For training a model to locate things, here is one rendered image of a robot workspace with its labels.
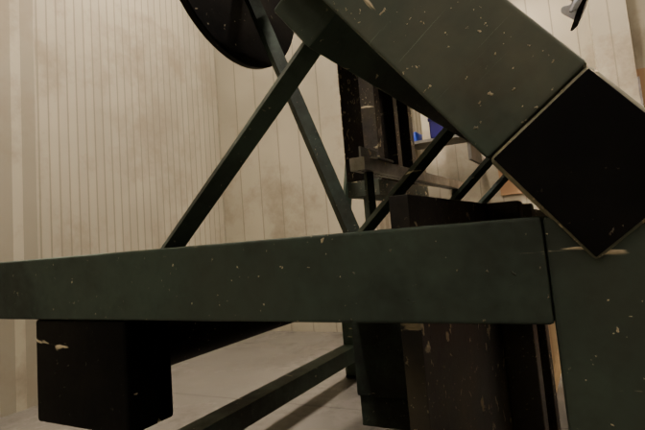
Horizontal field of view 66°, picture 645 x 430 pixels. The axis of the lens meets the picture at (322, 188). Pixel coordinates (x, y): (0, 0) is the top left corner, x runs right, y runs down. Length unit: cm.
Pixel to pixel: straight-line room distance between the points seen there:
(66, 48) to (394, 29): 356
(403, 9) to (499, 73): 12
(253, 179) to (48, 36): 199
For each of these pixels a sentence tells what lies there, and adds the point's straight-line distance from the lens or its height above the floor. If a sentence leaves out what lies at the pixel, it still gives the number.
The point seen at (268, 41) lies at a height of 150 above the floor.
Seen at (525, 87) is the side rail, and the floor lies 90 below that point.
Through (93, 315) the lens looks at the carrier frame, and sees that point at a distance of 77.
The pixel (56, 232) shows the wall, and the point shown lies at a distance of 364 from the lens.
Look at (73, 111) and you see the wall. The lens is 386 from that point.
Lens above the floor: 79
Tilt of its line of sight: 6 degrees up
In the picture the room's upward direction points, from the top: 5 degrees counter-clockwise
